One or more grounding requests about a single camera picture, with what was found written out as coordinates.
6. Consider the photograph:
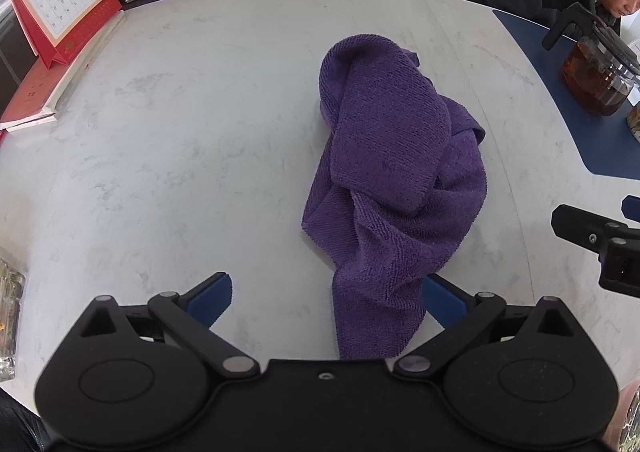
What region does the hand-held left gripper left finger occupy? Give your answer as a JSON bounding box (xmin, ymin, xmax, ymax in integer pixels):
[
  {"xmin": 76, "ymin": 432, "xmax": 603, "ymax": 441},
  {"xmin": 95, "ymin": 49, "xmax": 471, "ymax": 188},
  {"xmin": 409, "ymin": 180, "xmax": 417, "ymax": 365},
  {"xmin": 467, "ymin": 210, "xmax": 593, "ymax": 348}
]
[{"xmin": 80, "ymin": 272, "xmax": 261, "ymax": 379}]

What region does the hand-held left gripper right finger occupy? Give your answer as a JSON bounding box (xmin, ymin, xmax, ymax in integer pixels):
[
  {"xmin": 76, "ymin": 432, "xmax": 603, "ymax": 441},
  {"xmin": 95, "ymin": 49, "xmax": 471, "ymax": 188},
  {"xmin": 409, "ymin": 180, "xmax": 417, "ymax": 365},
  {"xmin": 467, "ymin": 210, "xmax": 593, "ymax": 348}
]
[{"xmin": 394, "ymin": 273, "xmax": 581, "ymax": 379}]

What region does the purple towel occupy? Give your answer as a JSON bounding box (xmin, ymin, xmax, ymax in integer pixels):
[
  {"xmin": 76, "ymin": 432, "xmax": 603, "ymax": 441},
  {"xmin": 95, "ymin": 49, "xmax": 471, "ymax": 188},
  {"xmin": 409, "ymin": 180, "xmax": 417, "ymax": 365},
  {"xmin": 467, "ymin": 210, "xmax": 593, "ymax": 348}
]
[{"xmin": 301, "ymin": 33, "xmax": 488, "ymax": 361}]

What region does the blue desk mat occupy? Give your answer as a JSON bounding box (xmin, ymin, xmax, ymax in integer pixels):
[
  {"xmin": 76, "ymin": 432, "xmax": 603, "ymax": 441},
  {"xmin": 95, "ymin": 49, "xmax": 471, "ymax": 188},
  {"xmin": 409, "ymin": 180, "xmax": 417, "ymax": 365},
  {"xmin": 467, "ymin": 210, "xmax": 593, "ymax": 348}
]
[{"xmin": 492, "ymin": 8, "xmax": 640, "ymax": 180}]

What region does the glass teapot with tea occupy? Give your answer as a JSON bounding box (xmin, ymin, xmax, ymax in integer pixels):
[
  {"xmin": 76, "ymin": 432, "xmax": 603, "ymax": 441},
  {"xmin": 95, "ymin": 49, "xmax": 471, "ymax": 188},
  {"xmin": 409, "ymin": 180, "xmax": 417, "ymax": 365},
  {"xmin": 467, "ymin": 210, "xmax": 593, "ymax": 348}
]
[{"xmin": 542, "ymin": 2, "xmax": 640, "ymax": 117}]

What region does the glass ashtray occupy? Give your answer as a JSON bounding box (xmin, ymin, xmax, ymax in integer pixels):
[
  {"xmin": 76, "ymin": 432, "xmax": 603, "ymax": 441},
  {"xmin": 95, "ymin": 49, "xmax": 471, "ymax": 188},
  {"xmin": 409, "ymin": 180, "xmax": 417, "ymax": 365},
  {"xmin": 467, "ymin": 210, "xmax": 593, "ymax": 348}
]
[{"xmin": 0, "ymin": 257, "xmax": 26, "ymax": 383}]

